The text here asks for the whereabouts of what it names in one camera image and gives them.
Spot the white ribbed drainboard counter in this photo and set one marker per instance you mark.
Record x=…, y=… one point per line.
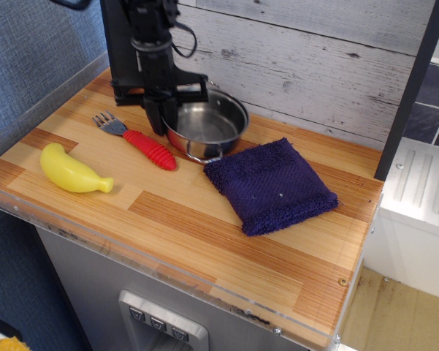
x=411, y=190

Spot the red handled toy fork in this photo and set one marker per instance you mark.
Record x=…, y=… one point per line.
x=154, y=151

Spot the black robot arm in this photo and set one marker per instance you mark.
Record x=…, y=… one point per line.
x=140, y=50

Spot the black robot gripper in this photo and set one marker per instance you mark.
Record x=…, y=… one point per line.
x=147, y=79

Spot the yellow plastic toy banana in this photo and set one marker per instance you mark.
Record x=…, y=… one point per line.
x=69, y=173

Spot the silver toy dispenser panel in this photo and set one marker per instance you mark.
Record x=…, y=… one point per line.
x=153, y=327

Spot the dark blue folded napkin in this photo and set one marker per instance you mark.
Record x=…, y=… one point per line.
x=271, y=187

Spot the dark left vertical post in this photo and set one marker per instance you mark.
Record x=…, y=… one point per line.
x=122, y=55

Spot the small stainless steel pot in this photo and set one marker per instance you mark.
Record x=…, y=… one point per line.
x=206, y=131

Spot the yellow object bottom left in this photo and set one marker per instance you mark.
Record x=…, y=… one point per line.
x=13, y=344

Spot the dark right vertical post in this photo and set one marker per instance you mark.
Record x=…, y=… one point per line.
x=418, y=72

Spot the dark vertical post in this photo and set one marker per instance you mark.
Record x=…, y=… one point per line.
x=418, y=72
x=122, y=55

